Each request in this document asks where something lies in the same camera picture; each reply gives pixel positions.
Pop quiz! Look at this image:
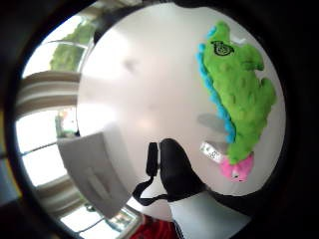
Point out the red patterned cloth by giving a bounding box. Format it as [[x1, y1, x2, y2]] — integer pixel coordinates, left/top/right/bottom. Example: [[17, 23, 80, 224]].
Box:
[[129, 214, 177, 239]]

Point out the grey storage box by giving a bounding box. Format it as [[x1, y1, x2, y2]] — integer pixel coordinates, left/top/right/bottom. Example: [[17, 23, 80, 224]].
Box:
[[56, 124, 140, 220]]

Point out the green dinosaur soft toy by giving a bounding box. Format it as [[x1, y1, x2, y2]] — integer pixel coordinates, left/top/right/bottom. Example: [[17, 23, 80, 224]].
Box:
[[194, 20, 278, 183]]

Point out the green tree foliage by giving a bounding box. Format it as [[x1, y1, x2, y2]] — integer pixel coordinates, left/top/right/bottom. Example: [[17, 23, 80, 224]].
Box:
[[49, 22, 97, 73]]

